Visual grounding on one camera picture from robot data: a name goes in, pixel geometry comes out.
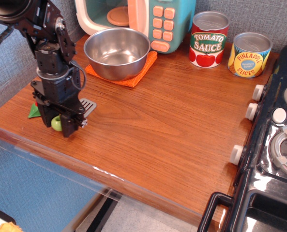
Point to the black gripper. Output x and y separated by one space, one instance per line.
57 88

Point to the grey green toy spatula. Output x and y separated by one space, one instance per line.
88 106

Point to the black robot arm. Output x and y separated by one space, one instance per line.
42 24

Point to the red toy chili pepper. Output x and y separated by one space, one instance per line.
34 111

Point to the orange cloth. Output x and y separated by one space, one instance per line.
151 58

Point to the stainless steel bowl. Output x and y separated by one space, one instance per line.
117 54

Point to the yellow object bottom left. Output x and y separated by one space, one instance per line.
10 227

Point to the teal toy microwave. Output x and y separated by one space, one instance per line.
164 22

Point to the tomato sauce can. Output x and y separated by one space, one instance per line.
208 38

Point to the white stove knob bottom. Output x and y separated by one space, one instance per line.
236 154

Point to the white stove knob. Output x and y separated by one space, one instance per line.
251 111
257 93
236 154

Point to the white stove knob middle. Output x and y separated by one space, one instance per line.
251 111

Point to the white stove knob top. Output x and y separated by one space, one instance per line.
257 93

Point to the pineapple slices can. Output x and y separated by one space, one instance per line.
249 54

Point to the black toy stove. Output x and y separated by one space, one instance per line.
259 201

